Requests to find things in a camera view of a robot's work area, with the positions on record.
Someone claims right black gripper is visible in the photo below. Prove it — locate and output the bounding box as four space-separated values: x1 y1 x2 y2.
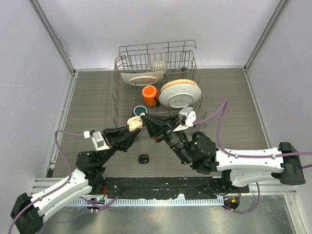
141 113 194 165

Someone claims striped grey white cup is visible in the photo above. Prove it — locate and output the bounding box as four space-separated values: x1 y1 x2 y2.
146 60 168 74

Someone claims grey wire dish rack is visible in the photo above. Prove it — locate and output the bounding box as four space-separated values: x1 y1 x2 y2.
112 39 201 127

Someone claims beige ceramic plate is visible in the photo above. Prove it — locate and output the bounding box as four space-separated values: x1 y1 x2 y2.
160 79 198 92

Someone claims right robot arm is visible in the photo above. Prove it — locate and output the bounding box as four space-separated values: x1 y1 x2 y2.
140 112 306 193

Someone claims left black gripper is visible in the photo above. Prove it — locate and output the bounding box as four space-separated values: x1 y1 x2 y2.
97 123 140 166

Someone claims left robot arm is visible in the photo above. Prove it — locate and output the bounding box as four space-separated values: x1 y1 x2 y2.
8 125 141 234

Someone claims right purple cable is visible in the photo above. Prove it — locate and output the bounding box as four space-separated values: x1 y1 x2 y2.
194 98 312 215

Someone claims dark green ceramic mug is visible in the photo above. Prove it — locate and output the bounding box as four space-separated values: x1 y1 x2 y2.
132 105 148 117

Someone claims white perforated cable rail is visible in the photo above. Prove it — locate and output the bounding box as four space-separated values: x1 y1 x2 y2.
70 196 225 207

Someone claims cream square earbud case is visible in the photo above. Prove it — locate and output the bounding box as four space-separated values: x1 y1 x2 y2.
127 116 143 132

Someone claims orange ceramic mug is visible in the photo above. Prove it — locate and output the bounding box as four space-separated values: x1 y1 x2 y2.
141 85 160 107

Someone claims purple cable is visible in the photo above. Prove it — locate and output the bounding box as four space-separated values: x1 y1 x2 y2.
194 98 312 215
8 130 120 234

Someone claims white plate with foot ring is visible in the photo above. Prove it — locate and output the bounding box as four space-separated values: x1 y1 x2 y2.
159 84 202 108

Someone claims cream oval dish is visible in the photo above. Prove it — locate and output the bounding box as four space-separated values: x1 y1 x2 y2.
121 71 164 86

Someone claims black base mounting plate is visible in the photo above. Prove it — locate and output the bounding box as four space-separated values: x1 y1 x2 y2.
105 176 250 200

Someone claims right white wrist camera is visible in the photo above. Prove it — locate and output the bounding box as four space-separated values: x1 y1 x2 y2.
173 106 196 132

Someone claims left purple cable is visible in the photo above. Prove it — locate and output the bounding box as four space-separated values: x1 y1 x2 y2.
8 130 120 234

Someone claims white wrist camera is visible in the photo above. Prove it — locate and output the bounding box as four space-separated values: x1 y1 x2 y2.
83 130 110 151
173 106 196 132

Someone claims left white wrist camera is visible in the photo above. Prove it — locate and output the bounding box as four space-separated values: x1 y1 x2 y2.
83 130 110 151

